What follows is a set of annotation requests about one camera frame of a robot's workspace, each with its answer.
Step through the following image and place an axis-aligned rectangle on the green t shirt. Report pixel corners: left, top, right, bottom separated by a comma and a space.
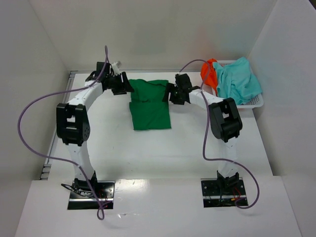
129, 79, 171, 131

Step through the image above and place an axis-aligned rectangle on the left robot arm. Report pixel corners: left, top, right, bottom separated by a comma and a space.
56, 72, 134, 192

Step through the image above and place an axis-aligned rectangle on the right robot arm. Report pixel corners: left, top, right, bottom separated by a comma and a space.
162, 83, 242, 194

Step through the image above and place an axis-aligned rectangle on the orange t shirt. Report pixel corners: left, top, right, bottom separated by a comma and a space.
200, 58, 218, 94

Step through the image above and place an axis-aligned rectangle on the teal t shirt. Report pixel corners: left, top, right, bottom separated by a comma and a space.
212, 56, 263, 105

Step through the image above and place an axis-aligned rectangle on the white plastic basket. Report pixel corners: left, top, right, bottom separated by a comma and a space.
214, 60, 265, 109

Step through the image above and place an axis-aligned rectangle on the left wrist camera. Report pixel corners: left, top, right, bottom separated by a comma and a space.
95, 61, 121, 77

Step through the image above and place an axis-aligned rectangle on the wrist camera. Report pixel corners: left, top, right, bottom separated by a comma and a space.
175, 74, 192, 90
95, 61, 121, 77

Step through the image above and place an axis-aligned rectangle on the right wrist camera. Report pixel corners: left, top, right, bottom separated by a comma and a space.
175, 74, 192, 90

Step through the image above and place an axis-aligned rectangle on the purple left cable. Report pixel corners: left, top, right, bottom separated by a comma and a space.
18, 45, 112, 220

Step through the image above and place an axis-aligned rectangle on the purple cable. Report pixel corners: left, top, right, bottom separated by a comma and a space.
178, 58, 260, 209
18, 45, 112, 220

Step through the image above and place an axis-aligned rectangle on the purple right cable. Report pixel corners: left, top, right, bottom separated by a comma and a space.
178, 58, 260, 209

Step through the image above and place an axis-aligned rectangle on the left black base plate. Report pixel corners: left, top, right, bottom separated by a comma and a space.
61, 181, 115, 210

